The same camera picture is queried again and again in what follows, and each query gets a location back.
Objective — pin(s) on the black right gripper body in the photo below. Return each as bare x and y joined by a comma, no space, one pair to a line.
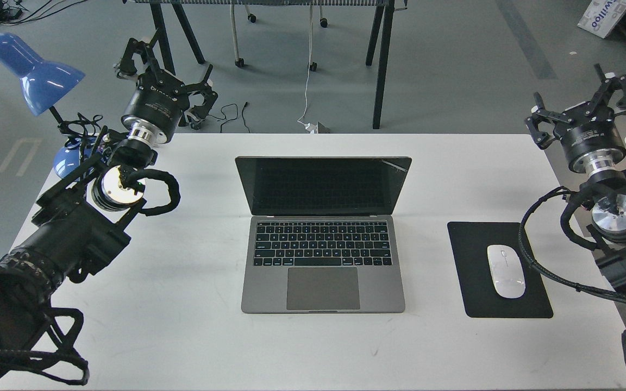
585,135

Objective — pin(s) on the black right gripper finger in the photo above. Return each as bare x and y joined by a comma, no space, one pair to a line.
598,106
561,123

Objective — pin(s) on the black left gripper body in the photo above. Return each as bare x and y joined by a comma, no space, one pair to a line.
157,104

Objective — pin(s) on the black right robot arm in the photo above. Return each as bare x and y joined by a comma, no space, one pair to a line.
595,215

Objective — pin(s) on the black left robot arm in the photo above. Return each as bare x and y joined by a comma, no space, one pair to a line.
82,218

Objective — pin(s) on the blue desk lamp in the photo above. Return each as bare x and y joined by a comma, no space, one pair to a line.
44,83

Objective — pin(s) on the white printed cardboard box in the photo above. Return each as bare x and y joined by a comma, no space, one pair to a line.
601,17

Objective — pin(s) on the white power adapter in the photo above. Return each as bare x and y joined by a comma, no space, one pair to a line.
316,128

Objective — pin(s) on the black mouse pad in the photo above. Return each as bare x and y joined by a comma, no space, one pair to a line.
481,297

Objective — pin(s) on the white computer mouse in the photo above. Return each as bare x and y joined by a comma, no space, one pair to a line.
506,271

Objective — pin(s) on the grey open laptop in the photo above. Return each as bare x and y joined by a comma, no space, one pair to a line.
321,235

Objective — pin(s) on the black cable bundle floor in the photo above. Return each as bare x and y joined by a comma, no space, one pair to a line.
14,13

